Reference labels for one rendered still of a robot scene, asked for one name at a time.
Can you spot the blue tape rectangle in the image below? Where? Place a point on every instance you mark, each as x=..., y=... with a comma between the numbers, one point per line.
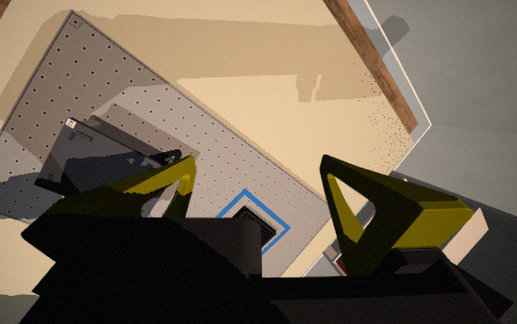
x=262, y=206

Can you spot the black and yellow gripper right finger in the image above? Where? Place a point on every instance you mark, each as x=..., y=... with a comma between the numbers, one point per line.
x=407, y=215

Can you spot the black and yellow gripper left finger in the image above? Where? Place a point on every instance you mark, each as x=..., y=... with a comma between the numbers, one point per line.
x=126, y=197

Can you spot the grey perforated base plate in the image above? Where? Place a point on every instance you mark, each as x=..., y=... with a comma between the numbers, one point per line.
x=84, y=72

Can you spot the black raised stand with grey legs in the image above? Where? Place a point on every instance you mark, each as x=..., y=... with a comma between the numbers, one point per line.
x=83, y=158

